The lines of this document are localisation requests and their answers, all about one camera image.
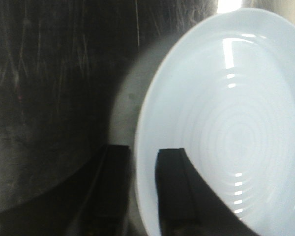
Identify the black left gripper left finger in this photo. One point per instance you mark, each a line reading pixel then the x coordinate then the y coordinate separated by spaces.
pixel 92 202

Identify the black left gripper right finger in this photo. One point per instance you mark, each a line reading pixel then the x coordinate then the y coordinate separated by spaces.
pixel 187 206

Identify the white round plate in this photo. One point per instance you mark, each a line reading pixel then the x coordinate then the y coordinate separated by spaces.
pixel 226 94

